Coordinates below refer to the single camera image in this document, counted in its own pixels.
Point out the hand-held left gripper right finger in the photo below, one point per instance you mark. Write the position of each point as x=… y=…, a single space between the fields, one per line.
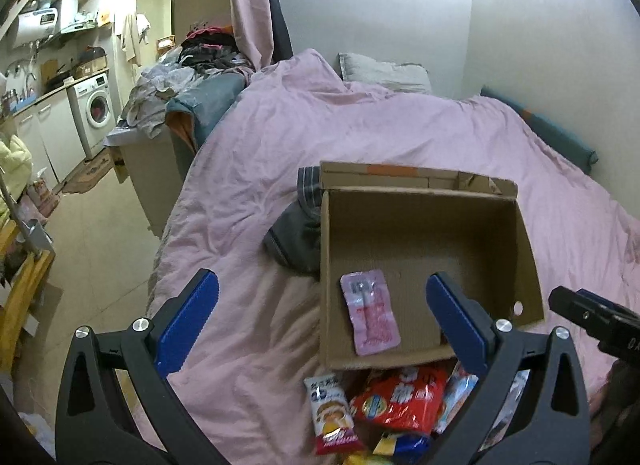
x=455 y=325

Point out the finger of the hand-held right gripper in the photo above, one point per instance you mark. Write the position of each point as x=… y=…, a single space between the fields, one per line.
x=585 y=316
x=595 y=296

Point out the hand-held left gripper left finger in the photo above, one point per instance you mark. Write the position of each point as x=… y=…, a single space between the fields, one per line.
x=187 y=325

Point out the light blue snack packet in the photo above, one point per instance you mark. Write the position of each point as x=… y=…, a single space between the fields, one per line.
x=455 y=395

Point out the white red-striped chips bag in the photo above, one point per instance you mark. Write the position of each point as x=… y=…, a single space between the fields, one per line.
x=515 y=390

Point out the red snack bag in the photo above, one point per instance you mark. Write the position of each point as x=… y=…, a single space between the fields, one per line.
x=400 y=400

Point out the brown cardboard box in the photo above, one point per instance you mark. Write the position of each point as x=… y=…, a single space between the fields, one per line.
x=425 y=225

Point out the blue and yellow snack bag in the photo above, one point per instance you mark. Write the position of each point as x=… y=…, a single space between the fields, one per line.
x=405 y=445

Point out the white bread snack packet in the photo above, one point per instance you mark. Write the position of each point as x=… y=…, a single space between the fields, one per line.
x=330 y=415

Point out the yellow snack packet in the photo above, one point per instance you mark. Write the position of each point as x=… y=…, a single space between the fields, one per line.
x=362 y=460

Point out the person's right forearm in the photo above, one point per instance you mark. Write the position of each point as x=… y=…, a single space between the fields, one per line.
x=617 y=405

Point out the pink snack packet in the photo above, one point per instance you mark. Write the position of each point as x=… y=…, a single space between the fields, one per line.
x=370 y=315

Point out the grey plaid garment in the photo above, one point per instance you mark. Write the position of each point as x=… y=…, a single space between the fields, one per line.
x=295 y=235

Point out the white side cabinet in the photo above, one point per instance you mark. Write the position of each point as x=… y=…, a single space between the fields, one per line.
x=150 y=170

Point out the teal bolster cushion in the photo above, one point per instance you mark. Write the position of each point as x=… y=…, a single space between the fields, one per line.
x=550 y=137

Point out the patterned floor rug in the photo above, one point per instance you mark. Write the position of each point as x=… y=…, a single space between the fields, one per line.
x=87 y=177

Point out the pink bag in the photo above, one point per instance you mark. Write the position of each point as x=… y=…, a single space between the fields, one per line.
x=45 y=197

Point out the pink duvet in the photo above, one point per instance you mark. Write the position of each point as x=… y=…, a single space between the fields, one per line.
x=350 y=135

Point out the grey-blue cushion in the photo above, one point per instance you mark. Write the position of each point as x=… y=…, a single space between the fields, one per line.
x=210 y=95

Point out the white washing machine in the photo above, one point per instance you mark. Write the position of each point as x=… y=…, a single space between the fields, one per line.
x=95 y=110

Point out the white base cabinets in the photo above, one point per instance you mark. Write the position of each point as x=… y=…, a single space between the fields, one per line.
x=50 y=135

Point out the yellow jacket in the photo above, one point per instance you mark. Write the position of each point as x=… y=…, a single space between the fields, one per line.
x=15 y=160

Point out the white crumpled sheet pile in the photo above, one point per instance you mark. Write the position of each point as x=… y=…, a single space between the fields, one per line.
x=160 y=85

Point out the grey pillow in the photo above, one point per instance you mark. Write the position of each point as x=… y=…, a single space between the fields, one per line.
x=385 y=72

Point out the dark clothes pile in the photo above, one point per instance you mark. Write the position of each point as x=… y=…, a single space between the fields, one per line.
x=210 y=52

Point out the hanging cream cloth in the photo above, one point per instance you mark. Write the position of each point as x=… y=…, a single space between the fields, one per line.
x=130 y=35

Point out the pink curtain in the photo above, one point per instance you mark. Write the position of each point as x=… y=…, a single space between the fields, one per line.
x=245 y=5

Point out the white water heater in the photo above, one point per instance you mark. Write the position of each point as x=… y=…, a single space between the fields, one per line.
x=40 y=25

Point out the grey metal bracket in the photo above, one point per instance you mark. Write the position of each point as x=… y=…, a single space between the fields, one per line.
x=37 y=237

